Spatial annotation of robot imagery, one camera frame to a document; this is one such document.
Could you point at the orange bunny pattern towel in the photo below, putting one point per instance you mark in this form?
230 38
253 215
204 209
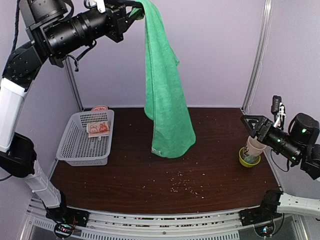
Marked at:
98 129

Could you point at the white perforated plastic basket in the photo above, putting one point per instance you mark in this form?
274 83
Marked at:
77 149

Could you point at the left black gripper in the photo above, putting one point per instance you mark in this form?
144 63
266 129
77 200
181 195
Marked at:
120 21

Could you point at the white coral pattern mug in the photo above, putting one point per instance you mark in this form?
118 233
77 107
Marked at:
253 147

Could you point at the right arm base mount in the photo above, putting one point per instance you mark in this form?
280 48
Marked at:
266 220

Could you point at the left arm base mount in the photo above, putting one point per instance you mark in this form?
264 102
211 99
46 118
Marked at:
66 219

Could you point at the aluminium frame post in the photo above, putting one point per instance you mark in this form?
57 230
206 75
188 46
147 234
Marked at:
72 82
257 63

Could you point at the left aluminium frame post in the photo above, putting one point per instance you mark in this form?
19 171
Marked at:
72 82

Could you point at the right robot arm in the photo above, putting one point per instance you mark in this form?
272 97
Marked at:
299 147

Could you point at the green bowl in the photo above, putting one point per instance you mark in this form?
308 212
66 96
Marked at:
248 161

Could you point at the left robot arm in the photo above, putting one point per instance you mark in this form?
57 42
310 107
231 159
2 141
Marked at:
54 33

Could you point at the right aluminium frame post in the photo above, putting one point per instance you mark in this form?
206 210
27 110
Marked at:
257 63

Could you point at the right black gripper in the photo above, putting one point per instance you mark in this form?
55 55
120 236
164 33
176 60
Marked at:
260 121

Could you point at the green microfiber towel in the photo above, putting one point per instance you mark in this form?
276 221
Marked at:
165 103

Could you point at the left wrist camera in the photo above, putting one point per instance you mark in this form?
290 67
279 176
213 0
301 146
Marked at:
95 4

